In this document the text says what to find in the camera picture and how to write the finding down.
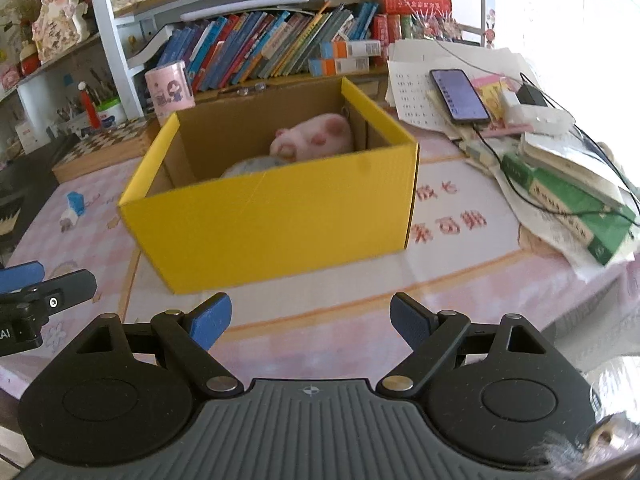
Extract red white glue bottle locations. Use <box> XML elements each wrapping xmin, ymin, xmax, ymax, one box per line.
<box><xmin>77</xmin><ymin>81</ymin><xmax>102</xmax><ymax>130</ymax></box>

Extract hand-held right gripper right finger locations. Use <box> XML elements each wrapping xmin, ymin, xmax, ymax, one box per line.
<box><xmin>376</xmin><ymin>291</ymin><xmax>557</xmax><ymax>397</ymax></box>

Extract white box red label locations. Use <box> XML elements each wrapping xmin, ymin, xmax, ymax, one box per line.
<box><xmin>14</xmin><ymin>121</ymin><xmax>40</xmax><ymax>155</ymax></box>

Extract black charger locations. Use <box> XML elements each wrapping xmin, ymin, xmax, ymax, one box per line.
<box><xmin>516</xmin><ymin>82</ymin><xmax>548</xmax><ymax>107</ymax></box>

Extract black smartphone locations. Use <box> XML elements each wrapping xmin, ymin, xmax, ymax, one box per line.
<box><xmin>430</xmin><ymin>67</ymin><xmax>492</xmax><ymax>126</ymax></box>

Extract stack of paper sheets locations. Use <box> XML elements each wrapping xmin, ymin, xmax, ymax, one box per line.
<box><xmin>385</xmin><ymin>40</ymin><xmax>531</xmax><ymax>141</ymax></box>

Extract thick green book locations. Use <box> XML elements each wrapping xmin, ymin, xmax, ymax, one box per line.
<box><xmin>501</xmin><ymin>152</ymin><xmax>638</xmax><ymax>266</ymax></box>

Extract pink plush paw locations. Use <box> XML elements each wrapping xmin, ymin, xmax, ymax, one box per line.
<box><xmin>269</xmin><ymin>113</ymin><xmax>355</xmax><ymax>162</ymax></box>

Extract black hardcover book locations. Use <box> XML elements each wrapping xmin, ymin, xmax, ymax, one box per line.
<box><xmin>126</xmin><ymin>35</ymin><xmax>177</xmax><ymax>68</ymax></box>

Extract orange white small box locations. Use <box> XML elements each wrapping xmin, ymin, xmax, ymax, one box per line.
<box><xmin>307</xmin><ymin>56</ymin><xmax>371</xmax><ymax>77</ymax></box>
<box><xmin>319</xmin><ymin>39</ymin><xmax>383</xmax><ymax>59</ymax></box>

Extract pink flower ornament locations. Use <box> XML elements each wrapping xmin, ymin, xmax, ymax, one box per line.
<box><xmin>31</xmin><ymin>0</ymin><xmax>90</xmax><ymax>64</ymax></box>

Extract white bookshelf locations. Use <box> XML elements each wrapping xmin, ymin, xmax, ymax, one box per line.
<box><xmin>0</xmin><ymin>0</ymin><xmax>496</xmax><ymax>126</ymax></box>

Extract white tub green lid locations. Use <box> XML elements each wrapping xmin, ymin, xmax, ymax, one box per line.
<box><xmin>96</xmin><ymin>97</ymin><xmax>128</xmax><ymax>128</ymax></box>

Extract wooden chessboard box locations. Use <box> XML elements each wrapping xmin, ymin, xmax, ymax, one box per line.
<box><xmin>51</xmin><ymin>117</ymin><xmax>161</xmax><ymax>184</ymax></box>

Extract pen holder with pens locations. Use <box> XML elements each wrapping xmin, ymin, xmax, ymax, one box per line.
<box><xmin>54</xmin><ymin>67</ymin><xmax>118</xmax><ymax>137</ymax></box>

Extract thick red book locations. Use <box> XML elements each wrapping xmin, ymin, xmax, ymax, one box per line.
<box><xmin>376</xmin><ymin>0</ymin><xmax>453</xmax><ymax>16</ymax></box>

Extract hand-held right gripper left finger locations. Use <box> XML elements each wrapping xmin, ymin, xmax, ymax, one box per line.
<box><xmin>67</xmin><ymin>291</ymin><xmax>244</xmax><ymax>397</ymax></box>

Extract pink cylindrical container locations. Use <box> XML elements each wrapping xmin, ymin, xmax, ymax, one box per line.
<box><xmin>145</xmin><ymin>60</ymin><xmax>197</xmax><ymax>128</ymax></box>

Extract grey furry sleeve cuff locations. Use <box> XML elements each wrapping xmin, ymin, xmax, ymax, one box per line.
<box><xmin>530</xmin><ymin>410</ymin><xmax>640</xmax><ymax>480</ymax></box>

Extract black electronic keyboard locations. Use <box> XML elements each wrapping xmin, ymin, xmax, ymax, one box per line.
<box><xmin>0</xmin><ymin>132</ymin><xmax>81</xmax><ymax>256</ymax></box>

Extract stack of white books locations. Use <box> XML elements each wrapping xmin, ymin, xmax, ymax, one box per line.
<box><xmin>517</xmin><ymin>130</ymin><xmax>628</xmax><ymax>208</ymax></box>

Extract row of colourful books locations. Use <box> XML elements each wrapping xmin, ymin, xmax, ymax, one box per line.
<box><xmin>157</xmin><ymin>2</ymin><xmax>381</xmax><ymax>92</ymax></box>

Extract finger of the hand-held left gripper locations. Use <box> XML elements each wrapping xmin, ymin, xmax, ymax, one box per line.
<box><xmin>0</xmin><ymin>269</ymin><xmax>97</xmax><ymax>318</ymax></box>
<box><xmin>0</xmin><ymin>261</ymin><xmax>45</xmax><ymax>293</ymax></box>

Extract pink sticky notes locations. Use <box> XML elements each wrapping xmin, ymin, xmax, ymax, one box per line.
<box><xmin>470</xmin><ymin>74</ymin><xmax>508</xmax><ymax>111</ymax></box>

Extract white power adapter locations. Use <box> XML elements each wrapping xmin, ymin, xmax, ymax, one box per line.
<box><xmin>500</xmin><ymin>90</ymin><xmax>576</xmax><ymax>136</ymax></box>

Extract pink checkered desktop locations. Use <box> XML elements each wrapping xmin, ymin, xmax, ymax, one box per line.
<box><xmin>0</xmin><ymin>87</ymin><xmax>640</xmax><ymax>401</ymax></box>

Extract yellow tape roll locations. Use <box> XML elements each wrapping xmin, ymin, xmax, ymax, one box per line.
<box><xmin>221</xmin><ymin>154</ymin><xmax>283</xmax><ymax>178</ymax></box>

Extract yellow cardboard box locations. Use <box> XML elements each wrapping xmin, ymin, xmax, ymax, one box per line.
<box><xmin>117</xmin><ymin>76</ymin><xmax>420</xmax><ymax>295</ymax></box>

